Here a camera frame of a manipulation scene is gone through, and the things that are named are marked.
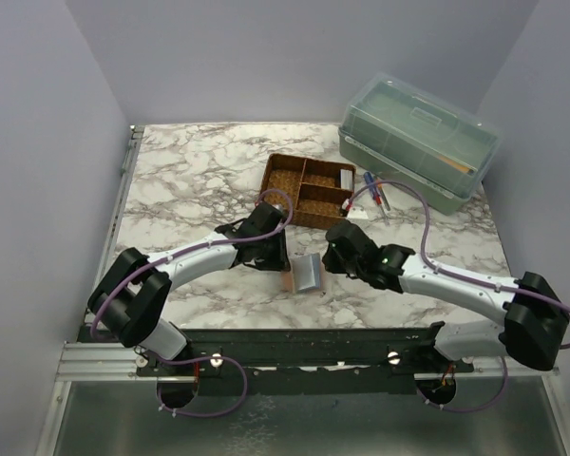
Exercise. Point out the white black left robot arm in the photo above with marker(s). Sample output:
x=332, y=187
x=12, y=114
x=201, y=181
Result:
x=130, y=297

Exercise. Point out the blue red handled screwdriver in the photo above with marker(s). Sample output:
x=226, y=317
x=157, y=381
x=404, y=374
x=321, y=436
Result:
x=372, y=187

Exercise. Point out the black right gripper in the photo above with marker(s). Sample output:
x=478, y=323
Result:
x=331, y=263

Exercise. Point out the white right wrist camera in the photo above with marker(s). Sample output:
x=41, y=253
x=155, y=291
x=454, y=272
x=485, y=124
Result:
x=352, y=212

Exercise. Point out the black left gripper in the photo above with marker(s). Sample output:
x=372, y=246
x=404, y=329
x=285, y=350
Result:
x=281, y=261

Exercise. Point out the aluminium extrusion frame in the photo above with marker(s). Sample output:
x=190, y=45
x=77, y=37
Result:
x=179, y=179

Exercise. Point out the brown woven divided basket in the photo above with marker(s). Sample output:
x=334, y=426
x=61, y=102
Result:
x=311, y=187

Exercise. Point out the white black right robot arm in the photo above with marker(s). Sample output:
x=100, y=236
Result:
x=521, y=317

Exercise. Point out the clear lidded green toolbox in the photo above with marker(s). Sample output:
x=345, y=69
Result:
x=402, y=133

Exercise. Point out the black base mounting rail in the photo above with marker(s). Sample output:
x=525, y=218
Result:
x=295, y=362

